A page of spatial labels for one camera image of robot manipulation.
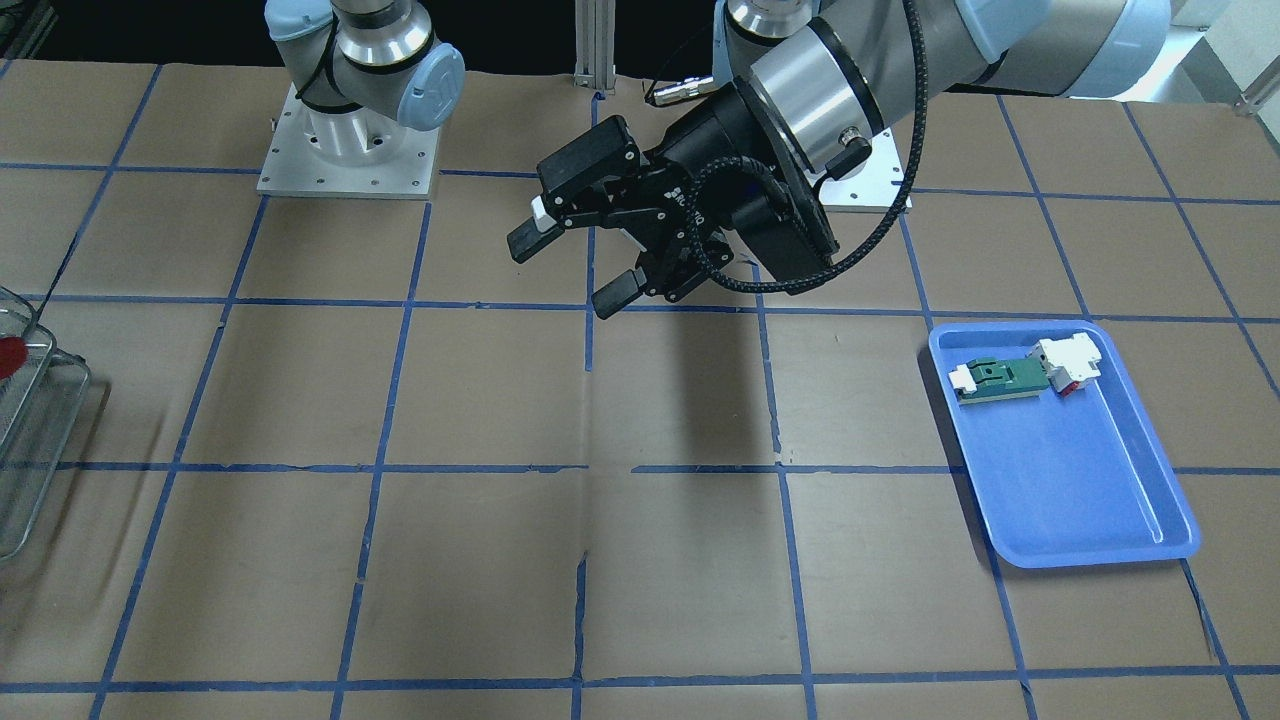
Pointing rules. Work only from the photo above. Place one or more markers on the white circuit breaker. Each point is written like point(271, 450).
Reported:
point(1069, 364)

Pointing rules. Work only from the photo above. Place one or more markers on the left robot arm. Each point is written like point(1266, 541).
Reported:
point(833, 74)

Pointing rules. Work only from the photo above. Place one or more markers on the green terminal block module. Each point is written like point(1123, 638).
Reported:
point(988, 379)

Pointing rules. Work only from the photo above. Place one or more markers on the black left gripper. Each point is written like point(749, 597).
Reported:
point(703, 137)

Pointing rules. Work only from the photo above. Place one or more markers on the aluminium frame post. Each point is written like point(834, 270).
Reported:
point(595, 42)

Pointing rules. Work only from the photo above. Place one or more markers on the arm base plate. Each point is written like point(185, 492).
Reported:
point(357, 155)
point(873, 186)

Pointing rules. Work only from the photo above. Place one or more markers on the silver wire mesh shelf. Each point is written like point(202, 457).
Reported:
point(39, 407)

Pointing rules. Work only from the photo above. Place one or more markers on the blue plastic tray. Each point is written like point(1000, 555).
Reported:
point(1065, 481)

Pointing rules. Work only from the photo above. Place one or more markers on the red emergency stop button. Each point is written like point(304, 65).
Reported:
point(14, 353)

